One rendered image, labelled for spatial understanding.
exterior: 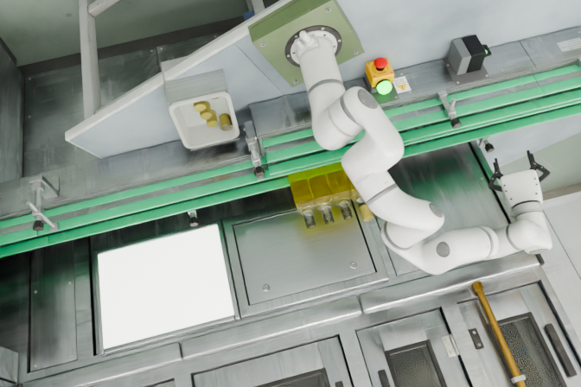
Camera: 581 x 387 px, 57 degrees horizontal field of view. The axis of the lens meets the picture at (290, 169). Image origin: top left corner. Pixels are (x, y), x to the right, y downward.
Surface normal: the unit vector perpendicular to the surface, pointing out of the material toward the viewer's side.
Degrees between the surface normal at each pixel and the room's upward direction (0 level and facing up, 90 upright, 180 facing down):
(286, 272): 91
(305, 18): 3
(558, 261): 90
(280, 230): 90
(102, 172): 90
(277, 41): 3
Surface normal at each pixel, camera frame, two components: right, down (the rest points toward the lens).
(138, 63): -0.07, -0.51
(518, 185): -0.44, -0.41
